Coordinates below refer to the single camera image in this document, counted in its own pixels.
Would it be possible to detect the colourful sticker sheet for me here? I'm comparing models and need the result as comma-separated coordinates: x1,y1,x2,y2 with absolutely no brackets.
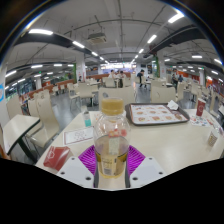
189,114,214,128

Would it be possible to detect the red tissue pack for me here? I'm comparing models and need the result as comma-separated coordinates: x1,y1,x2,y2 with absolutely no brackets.
43,145,72,172

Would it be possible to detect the red paper cup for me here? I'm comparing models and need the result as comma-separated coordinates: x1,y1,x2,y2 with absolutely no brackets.
195,97,207,118

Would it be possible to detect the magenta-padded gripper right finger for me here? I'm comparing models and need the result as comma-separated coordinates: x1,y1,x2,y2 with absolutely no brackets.
125,144,168,189

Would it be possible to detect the group of ceiling lights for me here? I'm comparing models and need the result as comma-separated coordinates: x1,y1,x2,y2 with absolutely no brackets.
4,11,224,88

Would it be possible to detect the small clear sanitizer bottle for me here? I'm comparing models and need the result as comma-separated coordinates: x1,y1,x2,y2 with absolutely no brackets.
82,109,92,128

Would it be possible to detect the beige neighbouring table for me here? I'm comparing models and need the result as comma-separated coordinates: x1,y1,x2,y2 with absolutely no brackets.
0,114,41,158

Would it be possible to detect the printed paper tray liner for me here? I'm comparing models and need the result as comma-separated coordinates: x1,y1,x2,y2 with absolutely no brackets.
129,104,188,124

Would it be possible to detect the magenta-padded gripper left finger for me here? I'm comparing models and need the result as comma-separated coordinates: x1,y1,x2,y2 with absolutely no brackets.
56,144,100,189

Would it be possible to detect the clear bottle with yellow drink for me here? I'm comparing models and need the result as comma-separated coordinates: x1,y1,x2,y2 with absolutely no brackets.
92,97,132,179

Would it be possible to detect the white crumpled napkin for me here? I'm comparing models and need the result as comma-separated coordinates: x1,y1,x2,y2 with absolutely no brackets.
166,99,180,111

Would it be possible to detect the dark brown serving tray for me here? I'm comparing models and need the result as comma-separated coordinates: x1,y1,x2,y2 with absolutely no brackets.
124,102,191,127

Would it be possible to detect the ceiling air conditioner unit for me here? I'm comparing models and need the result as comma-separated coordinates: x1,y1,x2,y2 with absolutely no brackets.
87,31,108,46

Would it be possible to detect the group of beige chairs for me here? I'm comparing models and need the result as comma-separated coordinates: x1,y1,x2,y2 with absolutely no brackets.
6,78,224,149

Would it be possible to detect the white printed card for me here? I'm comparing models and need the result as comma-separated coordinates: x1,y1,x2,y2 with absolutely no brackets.
62,126,95,146

